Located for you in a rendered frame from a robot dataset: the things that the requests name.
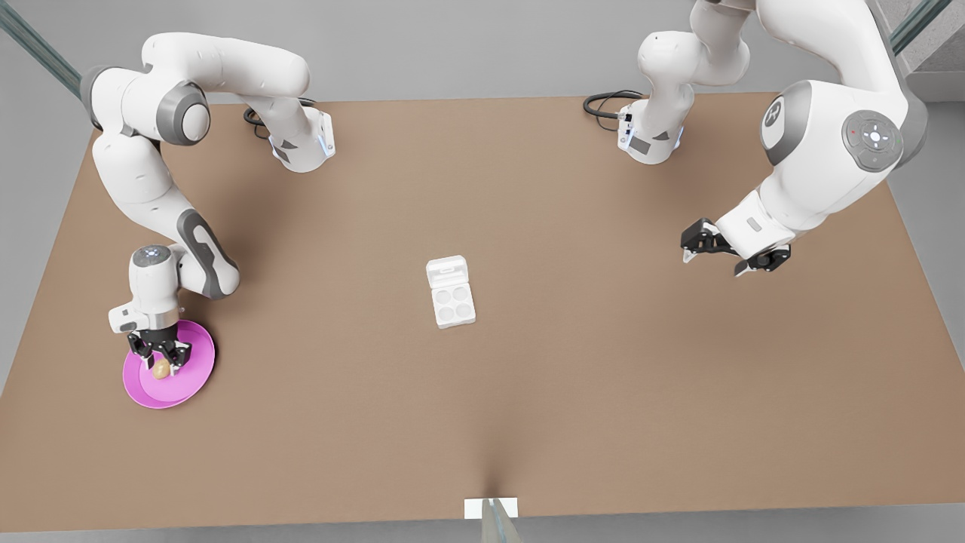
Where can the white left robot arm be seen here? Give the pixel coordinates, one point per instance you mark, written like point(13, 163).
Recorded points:
point(822, 143)

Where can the silver frame post with foot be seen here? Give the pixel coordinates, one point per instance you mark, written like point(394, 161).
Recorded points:
point(494, 516)

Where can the pink plate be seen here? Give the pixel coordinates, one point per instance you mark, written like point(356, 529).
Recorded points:
point(181, 386)

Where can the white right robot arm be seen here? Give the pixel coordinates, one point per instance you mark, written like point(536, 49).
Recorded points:
point(136, 170)

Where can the white egg box base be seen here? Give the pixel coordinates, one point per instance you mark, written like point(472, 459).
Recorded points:
point(454, 305)

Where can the brown egg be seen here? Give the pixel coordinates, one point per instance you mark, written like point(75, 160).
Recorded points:
point(161, 369)

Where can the grey concrete block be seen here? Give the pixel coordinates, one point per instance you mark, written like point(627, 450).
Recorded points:
point(938, 64)

